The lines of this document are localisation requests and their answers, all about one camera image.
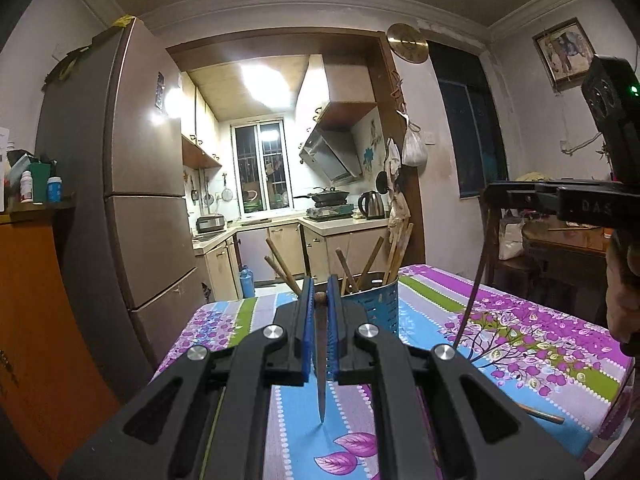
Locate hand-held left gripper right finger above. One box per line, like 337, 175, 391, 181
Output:
326, 275, 586, 480

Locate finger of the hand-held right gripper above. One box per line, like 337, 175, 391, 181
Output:
481, 180, 567, 222

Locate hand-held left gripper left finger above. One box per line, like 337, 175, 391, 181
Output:
57, 276, 317, 480

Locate teal perforated chopstick holder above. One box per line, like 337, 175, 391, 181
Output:
342, 272, 401, 339

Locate slender wooden chopstick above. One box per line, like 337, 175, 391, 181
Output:
452, 202, 490, 350
517, 402, 565, 424
314, 291, 330, 424

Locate bunch of wooden chopsticks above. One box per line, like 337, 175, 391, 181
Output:
264, 223, 415, 297

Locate person's right hand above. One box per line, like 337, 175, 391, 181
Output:
604, 237, 640, 357

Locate white paper bag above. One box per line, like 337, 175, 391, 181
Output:
498, 214, 526, 262

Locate dark wooden chair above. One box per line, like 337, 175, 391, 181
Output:
479, 194, 542, 292

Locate kitchen base cabinets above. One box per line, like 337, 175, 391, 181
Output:
192, 215, 392, 302

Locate dark wooden side table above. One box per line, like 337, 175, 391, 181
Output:
520, 219, 617, 322

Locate dark curtained window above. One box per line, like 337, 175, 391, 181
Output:
429, 41, 509, 199

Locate hanging white plastic bag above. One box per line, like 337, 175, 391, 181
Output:
401, 119, 429, 167

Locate gas stove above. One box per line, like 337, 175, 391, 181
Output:
304, 202, 354, 222

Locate hanging beige cloth bag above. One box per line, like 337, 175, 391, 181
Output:
387, 189, 410, 262

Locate steel electric kettle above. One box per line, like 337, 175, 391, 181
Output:
357, 190, 386, 220

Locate black wok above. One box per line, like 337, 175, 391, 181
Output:
292, 187, 351, 204

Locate floral striped tablecloth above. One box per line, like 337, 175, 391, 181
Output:
150, 262, 637, 480

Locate barred kitchen window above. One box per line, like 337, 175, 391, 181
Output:
232, 119, 292, 214

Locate steel range hood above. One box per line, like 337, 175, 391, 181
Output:
298, 127, 364, 184

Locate grey refrigerator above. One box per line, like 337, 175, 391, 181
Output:
36, 16, 211, 402

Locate square ceiling light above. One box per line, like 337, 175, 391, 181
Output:
239, 57, 307, 112

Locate orange wooden cabinet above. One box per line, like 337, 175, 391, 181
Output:
0, 195, 122, 479

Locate green container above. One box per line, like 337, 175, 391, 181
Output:
27, 160, 51, 204

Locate cardboard box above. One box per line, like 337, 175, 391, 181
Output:
4, 149, 32, 197

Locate clutter atop refrigerator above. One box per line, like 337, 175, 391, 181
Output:
42, 44, 92, 92

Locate framed wall picture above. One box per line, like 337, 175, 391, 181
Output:
531, 17, 597, 93

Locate flower wall sticker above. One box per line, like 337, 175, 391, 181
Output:
362, 119, 384, 177

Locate round brass wall clock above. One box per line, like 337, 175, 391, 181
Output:
386, 23, 430, 65

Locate wall cabinet above hood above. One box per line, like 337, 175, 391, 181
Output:
300, 54, 379, 134

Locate beige wall cabinets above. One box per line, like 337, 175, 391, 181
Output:
180, 72, 224, 169

